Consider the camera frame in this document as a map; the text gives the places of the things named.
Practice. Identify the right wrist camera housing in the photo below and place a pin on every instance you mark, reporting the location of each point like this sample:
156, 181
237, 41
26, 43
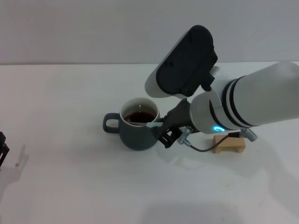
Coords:
187, 63

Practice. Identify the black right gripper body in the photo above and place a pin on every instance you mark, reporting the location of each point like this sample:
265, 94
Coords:
178, 116

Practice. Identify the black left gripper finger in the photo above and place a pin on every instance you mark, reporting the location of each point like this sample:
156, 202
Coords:
2, 149

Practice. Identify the dark coffee liquid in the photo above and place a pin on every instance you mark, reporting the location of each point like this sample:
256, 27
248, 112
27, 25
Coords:
140, 116

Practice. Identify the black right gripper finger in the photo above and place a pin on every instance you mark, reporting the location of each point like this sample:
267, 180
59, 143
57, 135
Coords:
160, 132
171, 137

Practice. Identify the notched pale wooden block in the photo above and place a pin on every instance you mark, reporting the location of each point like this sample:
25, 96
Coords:
230, 143

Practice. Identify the dark grey ceramic mug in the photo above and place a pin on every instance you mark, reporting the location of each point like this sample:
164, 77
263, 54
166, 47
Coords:
136, 137

